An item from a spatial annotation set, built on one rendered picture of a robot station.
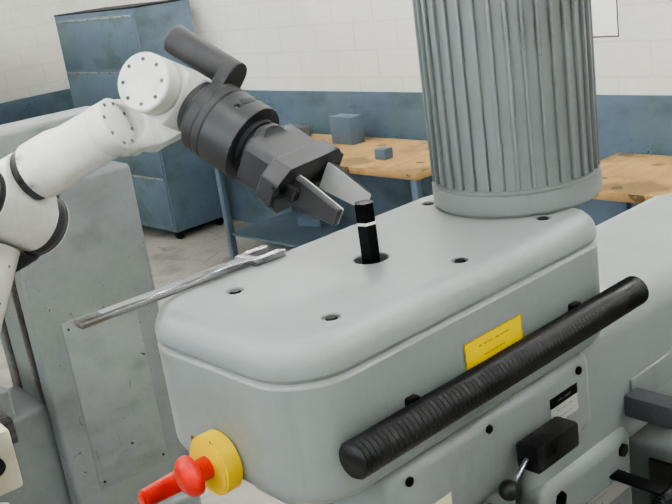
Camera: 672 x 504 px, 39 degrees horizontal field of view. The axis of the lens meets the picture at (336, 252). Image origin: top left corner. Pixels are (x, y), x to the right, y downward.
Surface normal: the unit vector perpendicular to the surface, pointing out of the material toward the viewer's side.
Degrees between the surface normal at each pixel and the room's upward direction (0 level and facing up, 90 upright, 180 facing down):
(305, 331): 0
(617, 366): 90
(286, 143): 30
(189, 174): 90
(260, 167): 90
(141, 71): 69
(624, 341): 90
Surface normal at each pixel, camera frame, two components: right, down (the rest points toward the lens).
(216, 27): -0.73, 0.30
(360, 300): -0.14, -0.95
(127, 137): 0.85, -0.40
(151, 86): -0.37, -0.04
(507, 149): -0.18, 0.32
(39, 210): 0.88, 0.01
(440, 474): 0.67, 0.13
